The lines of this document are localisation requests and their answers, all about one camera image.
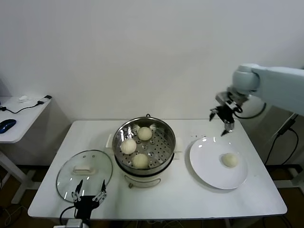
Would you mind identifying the black desk cable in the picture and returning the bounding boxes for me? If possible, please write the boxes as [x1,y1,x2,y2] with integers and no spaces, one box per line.
[0,95,53,114]

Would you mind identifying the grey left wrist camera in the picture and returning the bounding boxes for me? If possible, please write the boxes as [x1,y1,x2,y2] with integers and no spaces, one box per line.
[67,218,83,228]

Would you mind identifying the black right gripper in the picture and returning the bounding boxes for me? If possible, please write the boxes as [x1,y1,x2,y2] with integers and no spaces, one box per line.
[209,106,236,137]

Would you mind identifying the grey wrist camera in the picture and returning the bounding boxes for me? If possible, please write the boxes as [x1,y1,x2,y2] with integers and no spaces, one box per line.
[67,218,83,228]
[215,91,232,104]

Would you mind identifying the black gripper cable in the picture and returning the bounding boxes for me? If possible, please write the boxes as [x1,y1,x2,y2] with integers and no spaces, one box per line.
[234,102,267,119]
[59,206,76,222]

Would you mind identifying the stainless steel steamer basket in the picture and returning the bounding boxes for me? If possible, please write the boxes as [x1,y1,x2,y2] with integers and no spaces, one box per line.
[105,116,184,172]

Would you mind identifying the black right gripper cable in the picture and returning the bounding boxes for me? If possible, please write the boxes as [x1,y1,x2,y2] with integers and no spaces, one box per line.
[234,102,267,119]

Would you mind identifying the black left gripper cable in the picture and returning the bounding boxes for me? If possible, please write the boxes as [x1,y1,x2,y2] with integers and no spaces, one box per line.
[59,206,76,222]

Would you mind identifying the round glass pot lid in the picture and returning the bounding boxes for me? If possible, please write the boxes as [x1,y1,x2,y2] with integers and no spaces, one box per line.
[56,149,114,203]

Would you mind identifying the blue computer mouse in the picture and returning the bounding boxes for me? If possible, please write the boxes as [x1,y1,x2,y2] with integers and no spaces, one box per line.
[0,118,18,133]

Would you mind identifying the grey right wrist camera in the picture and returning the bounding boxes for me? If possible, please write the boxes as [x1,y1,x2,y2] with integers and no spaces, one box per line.
[215,91,232,104]

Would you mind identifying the white round plate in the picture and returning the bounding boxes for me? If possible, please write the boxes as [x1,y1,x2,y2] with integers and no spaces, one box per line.
[189,137,249,190]

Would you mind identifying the white steamed baozi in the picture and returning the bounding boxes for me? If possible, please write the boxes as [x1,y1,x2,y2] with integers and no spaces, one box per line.
[221,152,239,168]
[121,139,137,155]
[137,126,152,141]
[132,153,150,169]

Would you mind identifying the white side desk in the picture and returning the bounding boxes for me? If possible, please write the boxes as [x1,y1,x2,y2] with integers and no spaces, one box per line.
[0,95,53,205]

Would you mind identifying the black power adapter with cable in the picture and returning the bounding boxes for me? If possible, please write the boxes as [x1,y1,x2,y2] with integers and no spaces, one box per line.
[264,118,300,166]

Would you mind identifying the cream electric cooking pot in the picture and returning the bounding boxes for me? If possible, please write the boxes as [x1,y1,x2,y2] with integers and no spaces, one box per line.
[114,152,181,190]

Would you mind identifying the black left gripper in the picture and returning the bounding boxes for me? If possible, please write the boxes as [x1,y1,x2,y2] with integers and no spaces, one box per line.
[71,179,108,219]

